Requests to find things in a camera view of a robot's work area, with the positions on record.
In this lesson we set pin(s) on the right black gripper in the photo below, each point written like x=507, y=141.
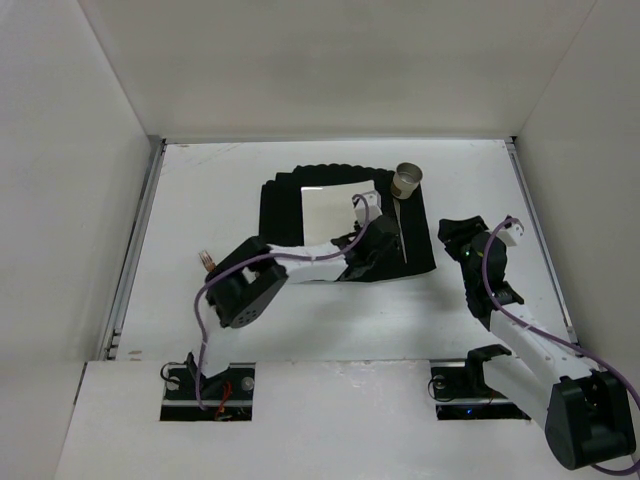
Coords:
x=461, y=230

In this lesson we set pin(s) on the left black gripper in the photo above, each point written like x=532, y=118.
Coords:
x=385, y=232

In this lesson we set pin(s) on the silver metal knife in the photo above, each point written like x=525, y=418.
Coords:
x=397, y=209

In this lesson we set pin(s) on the white square plate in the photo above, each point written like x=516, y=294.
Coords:
x=328, y=211

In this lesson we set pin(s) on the silver metal cup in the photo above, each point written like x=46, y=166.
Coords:
x=406, y=179

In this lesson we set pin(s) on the black cloth placemat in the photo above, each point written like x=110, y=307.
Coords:
x=281, y=217

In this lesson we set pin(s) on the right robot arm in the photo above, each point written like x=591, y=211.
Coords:
x=582, y=403

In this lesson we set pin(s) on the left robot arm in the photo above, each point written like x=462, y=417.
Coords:
x=241, y=287

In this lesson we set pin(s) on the copper fork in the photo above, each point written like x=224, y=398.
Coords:
x=207, y=261

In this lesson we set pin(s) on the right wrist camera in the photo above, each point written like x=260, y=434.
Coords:
x=512, y=234

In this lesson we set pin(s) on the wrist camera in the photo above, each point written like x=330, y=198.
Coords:
x=367, y=207
x=512, y=234

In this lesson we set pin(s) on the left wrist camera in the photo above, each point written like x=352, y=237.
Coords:
x=367, y=207

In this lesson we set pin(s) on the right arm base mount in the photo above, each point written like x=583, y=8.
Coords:
x=460, y=394

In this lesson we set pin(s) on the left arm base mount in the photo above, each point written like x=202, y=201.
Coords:
x=225, y=397

